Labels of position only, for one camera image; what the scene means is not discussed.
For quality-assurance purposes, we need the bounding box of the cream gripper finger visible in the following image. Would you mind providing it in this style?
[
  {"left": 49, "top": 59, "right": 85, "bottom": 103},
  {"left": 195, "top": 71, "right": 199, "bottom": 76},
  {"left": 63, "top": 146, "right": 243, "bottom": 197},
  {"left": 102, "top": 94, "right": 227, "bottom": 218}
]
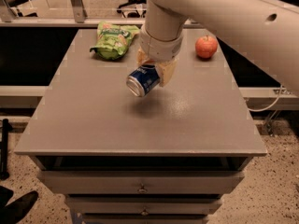
[
  {"left": 136, "top": 48, "right": 153, "bottom": 66},
  {"left": 155, "top": 59, "right": 177, "bottom": 87}
]

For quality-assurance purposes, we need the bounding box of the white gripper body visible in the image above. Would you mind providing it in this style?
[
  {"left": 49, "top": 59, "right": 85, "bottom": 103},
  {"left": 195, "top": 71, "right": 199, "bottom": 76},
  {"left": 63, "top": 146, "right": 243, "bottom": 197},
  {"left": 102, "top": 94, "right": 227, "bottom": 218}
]
[{"left": 139, "top": 26, "right": 183, "bottom": 62}]

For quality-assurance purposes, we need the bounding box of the blue pepsi can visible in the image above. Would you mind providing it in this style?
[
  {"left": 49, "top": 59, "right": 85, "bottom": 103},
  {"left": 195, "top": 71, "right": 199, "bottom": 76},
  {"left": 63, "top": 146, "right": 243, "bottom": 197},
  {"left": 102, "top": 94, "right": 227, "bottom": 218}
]
[{"left": 126, "top": 64, "right": 160, "bottom": 97}]

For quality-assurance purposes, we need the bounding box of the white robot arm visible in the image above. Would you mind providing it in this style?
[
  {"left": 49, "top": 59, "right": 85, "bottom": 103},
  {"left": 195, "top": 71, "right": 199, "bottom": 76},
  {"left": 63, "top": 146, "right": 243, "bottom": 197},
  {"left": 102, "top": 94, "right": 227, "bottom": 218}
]
[{"left": 140, "top": 0, "right": 299, "bottom": 94}]

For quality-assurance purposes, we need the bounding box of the green chip bag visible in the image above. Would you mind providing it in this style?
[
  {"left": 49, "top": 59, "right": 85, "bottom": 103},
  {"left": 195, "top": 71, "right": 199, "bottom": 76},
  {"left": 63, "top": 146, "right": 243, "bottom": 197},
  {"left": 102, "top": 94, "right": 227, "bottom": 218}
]
[{"left": 90, "top": 21, "right": 140, "bottom": 61}]

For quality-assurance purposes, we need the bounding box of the red apple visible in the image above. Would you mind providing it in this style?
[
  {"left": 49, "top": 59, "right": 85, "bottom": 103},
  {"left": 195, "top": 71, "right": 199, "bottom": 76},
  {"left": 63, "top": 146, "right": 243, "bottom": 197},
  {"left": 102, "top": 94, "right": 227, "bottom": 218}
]
[{"left": 195, "top": 35, "right": 218, "bottom": 59}]

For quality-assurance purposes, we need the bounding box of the black office chair base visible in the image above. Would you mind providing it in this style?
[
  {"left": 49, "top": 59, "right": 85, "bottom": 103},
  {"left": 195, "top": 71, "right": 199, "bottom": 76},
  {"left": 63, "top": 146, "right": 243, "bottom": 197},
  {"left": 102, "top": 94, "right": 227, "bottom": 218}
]
[{"left": 117, "top": 0, "right": 147, "bottom": 18}]

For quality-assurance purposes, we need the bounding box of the grey drawer cabinet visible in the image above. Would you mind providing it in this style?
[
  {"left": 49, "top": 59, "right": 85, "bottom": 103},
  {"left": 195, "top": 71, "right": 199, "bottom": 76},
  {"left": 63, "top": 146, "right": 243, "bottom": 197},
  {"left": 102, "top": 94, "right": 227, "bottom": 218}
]
[{"left": 16, "top": 30, "right": 266, "bottom": 224}]

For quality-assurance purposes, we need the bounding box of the top drawer knob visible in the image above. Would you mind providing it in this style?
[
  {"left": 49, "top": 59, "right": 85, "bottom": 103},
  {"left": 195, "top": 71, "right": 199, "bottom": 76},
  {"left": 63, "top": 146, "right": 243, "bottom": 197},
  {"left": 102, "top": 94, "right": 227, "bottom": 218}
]
[{"left": 137, "top": 185, "right": 148, "bottom": 194}]

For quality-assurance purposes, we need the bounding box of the drawer knob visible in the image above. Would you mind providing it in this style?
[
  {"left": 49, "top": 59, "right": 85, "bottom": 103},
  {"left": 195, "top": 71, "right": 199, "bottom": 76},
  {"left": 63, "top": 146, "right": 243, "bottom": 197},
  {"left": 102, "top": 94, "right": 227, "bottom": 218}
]
[
  {"left": 137, "top": 185, "right": 148, "bottom": 194},
  {"left": 140, "top": 207, "right": 150, "bottom": 217}
]

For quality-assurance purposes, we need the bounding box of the black pole stand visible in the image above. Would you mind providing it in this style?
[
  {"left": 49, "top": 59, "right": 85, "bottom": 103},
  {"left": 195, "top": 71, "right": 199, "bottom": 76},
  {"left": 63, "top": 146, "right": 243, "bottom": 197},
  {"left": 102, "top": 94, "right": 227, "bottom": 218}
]
[{"left": 0, "top": 119, "right": 12, "bottom": 180}]

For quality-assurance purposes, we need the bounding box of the metal railing frame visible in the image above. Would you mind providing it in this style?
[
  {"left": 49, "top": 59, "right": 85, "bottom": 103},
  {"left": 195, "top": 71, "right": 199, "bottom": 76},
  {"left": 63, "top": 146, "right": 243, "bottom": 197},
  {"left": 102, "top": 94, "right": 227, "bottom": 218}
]
[{"left": 0, "top": 0, "right": 204, "bottom": 29}]

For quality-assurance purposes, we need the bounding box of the white cable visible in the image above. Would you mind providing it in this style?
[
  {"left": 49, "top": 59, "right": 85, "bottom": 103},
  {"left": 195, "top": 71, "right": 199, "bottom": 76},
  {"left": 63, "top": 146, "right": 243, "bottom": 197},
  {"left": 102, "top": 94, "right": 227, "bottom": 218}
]
[{"left": 247, "top": 84, "right": 284, "bottom": 113}]

